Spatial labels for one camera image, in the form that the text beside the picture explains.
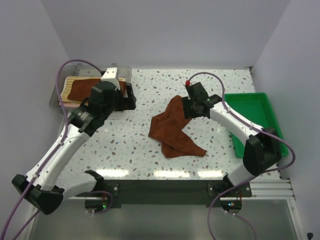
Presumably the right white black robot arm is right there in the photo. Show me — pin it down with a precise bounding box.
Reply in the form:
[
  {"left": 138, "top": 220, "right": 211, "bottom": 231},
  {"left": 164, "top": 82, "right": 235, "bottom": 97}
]
[{"left": 182, "top": 80, "right": 282, "bottom": 197}]

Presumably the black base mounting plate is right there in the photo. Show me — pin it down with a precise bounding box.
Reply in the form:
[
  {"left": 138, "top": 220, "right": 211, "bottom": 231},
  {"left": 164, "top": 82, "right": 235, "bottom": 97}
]
[{"left": 74, "top": 174, "right": 253, "bottom": 209}]

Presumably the yellow white striped towel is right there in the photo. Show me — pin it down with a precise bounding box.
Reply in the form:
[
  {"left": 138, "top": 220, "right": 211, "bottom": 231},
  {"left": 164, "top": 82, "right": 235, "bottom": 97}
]
[{"left": 58, "top": 76, "right": 127, "bottom": 104}]

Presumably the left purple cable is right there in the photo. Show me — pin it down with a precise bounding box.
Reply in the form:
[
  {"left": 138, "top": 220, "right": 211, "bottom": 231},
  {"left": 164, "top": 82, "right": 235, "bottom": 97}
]
[{"left": 0, "top": 58, "right": 116, "bottom": 240}]

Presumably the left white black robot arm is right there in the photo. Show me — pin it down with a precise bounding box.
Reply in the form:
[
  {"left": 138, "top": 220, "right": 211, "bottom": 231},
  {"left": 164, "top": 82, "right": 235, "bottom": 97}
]
[{"left": 12, "top": 81, "right": 136, "bottom": 215}]

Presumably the brown microfibre towel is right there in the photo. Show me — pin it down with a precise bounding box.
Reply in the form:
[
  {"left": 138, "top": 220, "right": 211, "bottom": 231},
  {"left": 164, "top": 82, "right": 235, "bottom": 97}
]
[{"left": 67, "top": 78, "right": 127, "bottom": 102}]

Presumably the green plastic tray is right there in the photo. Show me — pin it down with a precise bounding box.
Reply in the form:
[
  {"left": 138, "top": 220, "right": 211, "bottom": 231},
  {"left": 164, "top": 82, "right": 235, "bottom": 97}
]
[{"left": 223, "top": 91, "right": 290, "bottom": 159}]

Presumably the aluminium rail frame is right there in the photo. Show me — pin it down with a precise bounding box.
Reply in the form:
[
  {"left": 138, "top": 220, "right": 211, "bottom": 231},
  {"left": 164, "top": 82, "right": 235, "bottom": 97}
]
[{"left": 19, "top": 159, "right": 301, "bottom": 240}]

